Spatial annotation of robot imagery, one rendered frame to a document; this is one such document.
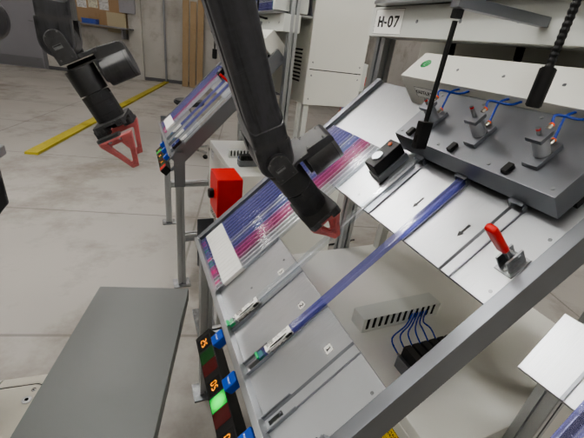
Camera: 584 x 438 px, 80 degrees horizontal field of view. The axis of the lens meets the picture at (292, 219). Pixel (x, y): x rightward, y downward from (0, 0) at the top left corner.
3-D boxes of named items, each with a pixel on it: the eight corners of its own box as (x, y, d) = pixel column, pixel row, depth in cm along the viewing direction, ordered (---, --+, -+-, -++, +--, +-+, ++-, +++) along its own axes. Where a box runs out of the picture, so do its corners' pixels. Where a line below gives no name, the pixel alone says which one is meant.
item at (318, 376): (294, 482, 50) (282, 479, 48) (208, 245, 103) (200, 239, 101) (394, 396, 49) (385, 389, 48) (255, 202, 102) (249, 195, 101)
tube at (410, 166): (231, 328, 72) (228, 326, 71) (229, 323, 73) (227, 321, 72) (415, 167, 71) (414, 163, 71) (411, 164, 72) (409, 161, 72)
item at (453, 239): (493, 321, 51) (486, 305, 48) (306, 168, 104) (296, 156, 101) (666, 172, 50) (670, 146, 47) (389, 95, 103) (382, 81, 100)
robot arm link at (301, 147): (244, 136, 57) (264, 166, 52) (300, 92, 56) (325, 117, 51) (278, 175, 67) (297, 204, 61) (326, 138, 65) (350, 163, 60)
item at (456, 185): (261, 361, 63) (256, 358, 62) (258, 355, 64) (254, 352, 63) (473, 178, 62) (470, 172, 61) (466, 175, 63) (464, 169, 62)
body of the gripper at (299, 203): (317, 189, 71) (298, 164, 67) (342, 211, 63) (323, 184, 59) (293, 210, 71) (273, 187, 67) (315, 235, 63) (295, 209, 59)
